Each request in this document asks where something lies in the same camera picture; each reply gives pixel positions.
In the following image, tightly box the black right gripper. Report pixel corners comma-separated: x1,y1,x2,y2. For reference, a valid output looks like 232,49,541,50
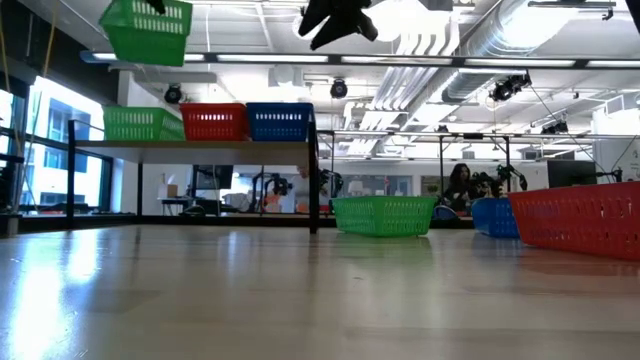
298,0,380,51

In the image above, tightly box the green plastic basket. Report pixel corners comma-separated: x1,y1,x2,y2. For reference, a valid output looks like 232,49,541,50
103,106,187,142
330,195,439,238
98,0,194,68

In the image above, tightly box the red plastic basket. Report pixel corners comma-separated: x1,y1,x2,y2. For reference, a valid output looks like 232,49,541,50
507,180,640,262
178,102,250,114
179,105,250,142

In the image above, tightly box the long LED light bar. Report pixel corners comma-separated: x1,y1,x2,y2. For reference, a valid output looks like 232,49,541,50
79,49,640,71

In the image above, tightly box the white ceiling unit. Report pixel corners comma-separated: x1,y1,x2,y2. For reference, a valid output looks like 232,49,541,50
267,64,301,89

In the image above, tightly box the person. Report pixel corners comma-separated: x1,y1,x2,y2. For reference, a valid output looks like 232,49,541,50
287,167,314,214
442,162,481,214

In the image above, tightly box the black monitor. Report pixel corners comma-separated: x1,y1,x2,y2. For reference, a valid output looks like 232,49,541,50
546,159,599,189
193,164,235,190

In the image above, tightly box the black ceiling track light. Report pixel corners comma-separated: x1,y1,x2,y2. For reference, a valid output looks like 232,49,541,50
489,73,533,103
539,119,570,135

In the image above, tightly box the blue chair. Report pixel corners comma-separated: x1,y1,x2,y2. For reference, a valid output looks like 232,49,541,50
432,204,459,222

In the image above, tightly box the yellow hanging cable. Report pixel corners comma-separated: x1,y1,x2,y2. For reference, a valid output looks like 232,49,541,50
42,14,57,76

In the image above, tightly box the wooden shelf with black frame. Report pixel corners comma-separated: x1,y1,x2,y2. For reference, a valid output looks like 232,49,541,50
66,118,321,235

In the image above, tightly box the silver ceiling duct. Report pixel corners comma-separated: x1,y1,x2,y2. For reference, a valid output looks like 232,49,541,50
439,0,581,104

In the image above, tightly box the black background rig frame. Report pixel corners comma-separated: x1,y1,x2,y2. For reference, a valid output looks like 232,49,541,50
319,129,640,201

